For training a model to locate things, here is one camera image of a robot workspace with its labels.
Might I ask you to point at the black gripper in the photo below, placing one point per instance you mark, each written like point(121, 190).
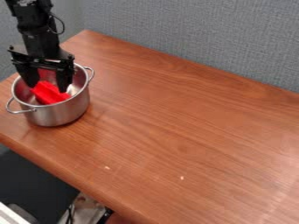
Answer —
point(40, 52)

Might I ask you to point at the red plastic block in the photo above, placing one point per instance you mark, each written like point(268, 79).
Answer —
point(46, 93)

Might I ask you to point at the stainless steel pot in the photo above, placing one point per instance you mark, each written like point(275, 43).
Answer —
point(44, 105)

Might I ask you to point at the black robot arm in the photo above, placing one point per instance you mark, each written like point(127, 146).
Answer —
point(33, 13)

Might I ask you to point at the white object bottom left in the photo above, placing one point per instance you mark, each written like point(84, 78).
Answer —
point(9, 217)

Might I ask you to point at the grey bag under table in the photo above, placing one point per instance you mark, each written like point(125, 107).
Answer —
point(85, 211)

